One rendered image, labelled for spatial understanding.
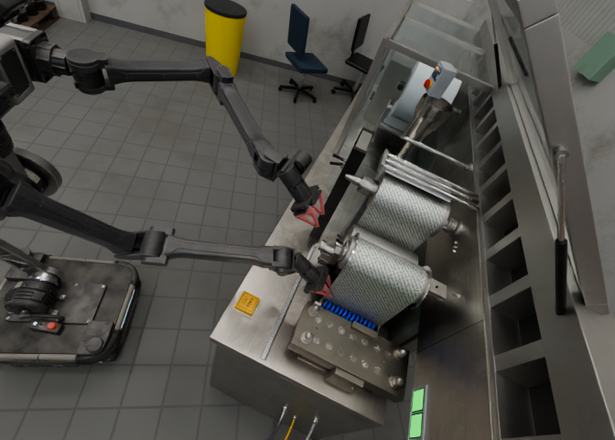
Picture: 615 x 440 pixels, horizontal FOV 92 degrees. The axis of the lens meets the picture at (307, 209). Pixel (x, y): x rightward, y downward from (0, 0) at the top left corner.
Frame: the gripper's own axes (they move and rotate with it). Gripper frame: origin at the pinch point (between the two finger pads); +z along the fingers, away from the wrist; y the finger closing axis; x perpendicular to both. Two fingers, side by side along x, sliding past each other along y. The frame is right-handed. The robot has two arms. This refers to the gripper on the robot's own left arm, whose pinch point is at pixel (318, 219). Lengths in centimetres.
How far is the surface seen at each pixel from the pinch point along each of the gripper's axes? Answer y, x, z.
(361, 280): 7.7, 6.3, 21.4
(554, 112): 23, 57, -23
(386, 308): 7.6, 8.5, 36.6
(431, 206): -19.8, 27.3, 19.3
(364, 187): -20.5, 8.8, 5.4
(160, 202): -64, -175, -6
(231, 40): -271, -177, -86
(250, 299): 15.6, -36.7, 18.0
